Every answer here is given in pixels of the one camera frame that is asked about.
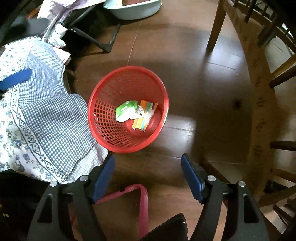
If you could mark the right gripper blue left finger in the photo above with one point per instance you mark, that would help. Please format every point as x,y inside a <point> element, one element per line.
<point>103,179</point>

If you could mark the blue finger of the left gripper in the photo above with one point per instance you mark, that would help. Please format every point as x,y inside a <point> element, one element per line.
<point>15,79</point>

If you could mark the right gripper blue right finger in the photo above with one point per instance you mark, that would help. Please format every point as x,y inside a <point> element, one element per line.
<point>195,177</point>

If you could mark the green white paper carton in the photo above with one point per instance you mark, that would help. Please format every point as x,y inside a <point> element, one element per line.
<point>129,110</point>

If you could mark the colourful striped cardboard box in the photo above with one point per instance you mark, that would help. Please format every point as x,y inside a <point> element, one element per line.
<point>145,110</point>

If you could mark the blue floral bedsheet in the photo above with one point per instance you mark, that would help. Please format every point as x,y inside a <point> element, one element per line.
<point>44,130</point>

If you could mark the red mesh waste basket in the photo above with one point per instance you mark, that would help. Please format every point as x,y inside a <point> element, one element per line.
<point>121,85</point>

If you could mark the folded purple blanket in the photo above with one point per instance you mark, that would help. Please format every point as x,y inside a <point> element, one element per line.
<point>56,12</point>

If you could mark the light blue wash basin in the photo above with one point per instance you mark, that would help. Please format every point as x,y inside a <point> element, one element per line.
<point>135,11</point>

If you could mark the wooden chair near basket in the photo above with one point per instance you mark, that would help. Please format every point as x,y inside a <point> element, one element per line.
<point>266,30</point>

